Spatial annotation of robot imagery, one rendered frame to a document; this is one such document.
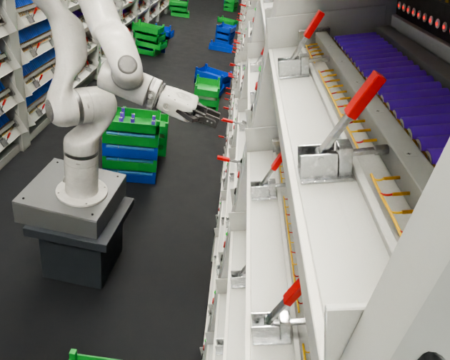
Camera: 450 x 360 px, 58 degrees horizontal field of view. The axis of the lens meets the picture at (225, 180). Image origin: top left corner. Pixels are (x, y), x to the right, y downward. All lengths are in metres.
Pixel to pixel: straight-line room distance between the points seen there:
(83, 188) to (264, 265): 1.13
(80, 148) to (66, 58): 0.30
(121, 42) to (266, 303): 0.76
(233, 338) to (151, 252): 1.27
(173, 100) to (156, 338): 0.92
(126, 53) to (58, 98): 0.40
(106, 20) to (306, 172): 0.92
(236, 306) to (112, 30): 0.72
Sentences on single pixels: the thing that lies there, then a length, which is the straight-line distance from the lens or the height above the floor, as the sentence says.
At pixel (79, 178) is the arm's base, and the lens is 1.55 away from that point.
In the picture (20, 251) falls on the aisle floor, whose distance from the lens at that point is 2.00.
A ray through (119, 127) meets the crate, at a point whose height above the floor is 0.34.
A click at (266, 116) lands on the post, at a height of 1.03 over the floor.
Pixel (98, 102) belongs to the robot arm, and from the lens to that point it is 1.43.
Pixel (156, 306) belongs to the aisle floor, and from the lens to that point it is 1.72.
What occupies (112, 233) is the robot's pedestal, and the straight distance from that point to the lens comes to 1.60.
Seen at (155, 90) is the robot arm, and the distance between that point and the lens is 1.10.
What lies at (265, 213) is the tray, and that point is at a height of 0.96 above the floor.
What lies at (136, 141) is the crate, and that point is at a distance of 2.27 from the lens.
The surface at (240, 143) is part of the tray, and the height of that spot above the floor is 0.76.
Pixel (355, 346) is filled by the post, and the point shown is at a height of 1.19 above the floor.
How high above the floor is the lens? 1.31
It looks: 31 degrees down
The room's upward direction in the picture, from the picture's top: 10 degrees clockwise
